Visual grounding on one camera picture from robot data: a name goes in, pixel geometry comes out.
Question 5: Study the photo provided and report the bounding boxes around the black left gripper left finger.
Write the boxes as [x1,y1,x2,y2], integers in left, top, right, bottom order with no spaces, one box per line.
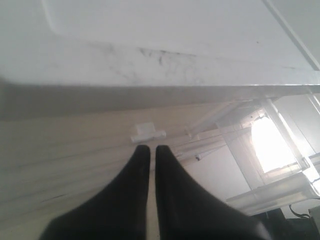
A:
[41,145,151,240]

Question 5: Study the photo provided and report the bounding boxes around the clear drawer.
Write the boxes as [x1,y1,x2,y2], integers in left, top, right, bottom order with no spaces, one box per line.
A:
[189,94,320,215]
[0,103,250,225]

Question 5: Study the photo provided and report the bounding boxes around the white plastic drawer cabinet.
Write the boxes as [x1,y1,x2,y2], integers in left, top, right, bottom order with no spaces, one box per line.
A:
[0,0,320,122]

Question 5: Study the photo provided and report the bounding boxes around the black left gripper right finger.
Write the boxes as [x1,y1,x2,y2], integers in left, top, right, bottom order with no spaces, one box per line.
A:
[155,145,272,240]

